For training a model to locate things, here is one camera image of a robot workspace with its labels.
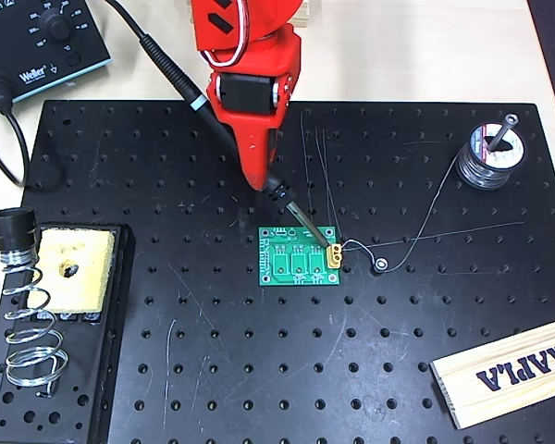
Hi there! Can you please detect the solder wire spool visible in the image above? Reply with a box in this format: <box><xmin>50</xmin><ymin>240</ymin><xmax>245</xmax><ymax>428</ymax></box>
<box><xmin>455</xmin><ymin>122</ymin><xmax>528</xmax><ymax>191</ymax></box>

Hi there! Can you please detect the steel bolt through spool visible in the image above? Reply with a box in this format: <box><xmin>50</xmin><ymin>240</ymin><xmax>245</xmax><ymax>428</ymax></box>
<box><xmin>487</xmin><ymin>113</ymin><xmax>522</xmax><ymax>154</ymax></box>

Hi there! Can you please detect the yellow cleaning sponge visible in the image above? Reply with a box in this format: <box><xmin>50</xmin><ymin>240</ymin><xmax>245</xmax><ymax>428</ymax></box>
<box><xmin>36</xmin><ymin>228</ymin><xmax>117</xmax><ymax>315</ymax></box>

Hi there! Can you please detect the thin solder wire strand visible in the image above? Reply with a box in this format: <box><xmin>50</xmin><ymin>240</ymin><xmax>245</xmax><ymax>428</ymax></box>
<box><xmin>339</xmin><ymin>156</ymin><xmax>462</xmax><ymax>274</ymax></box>

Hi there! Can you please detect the black stand with spring holder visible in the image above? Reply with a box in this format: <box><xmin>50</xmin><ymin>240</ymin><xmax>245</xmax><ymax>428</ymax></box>
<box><xmin>0</xmin><ymin>207</ymin><xmax>138</xmax><ymax>444</ymax></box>

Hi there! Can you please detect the white servo cable loop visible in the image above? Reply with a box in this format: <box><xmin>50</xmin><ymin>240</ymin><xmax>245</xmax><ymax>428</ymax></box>
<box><xmin>201</xmin><ymin>0</ymin><xmax>255</xmax><ymax>68</ymax></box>

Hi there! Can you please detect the black soldering iron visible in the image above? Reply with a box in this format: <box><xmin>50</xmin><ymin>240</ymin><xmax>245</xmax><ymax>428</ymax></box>
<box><xmin>141</xmin><ymin>34</ymin><xmax>334</xmax><ymax>251</ymax></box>

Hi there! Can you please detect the yellow power connector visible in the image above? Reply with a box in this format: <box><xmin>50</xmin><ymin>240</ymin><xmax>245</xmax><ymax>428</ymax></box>
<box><xmin>324</xmin><ymin>242</ymin><xmax>344</xmax><ymax>269</ymax></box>

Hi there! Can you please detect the wooden plank with Kapla print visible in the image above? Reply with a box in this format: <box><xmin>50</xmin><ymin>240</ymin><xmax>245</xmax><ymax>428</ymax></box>
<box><xmin>430</xmin><ymin>316</ymin><xmax>555</xmax><ymax>430</ymax></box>

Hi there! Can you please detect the teal Weller soldering station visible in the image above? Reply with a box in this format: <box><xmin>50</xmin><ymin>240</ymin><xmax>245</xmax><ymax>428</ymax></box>
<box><xmin>0</xmin><ymin>0</ymin><xmax>114</xmax><ymax>115</ymax></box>

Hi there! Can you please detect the green circuit board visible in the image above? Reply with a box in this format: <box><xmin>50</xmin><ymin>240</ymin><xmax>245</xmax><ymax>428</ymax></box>
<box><xmin>257</xmin><ymin>225</ymin><xmax>341</xmax><ymax>286</ymax></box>

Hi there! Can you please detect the black perforated breadboard plate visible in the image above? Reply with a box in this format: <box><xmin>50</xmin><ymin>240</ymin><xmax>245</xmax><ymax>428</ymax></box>
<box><xmin>0</xmin><ymin>100</ymin><xmax>555</xmax><ymax>444</ymax></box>

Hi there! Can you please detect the wooden block stack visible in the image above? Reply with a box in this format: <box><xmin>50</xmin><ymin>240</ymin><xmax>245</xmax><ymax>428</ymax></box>
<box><xmin>187</xmin><ymin>0</ymin><xmax>316</xmax><ymax>27</ymax></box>

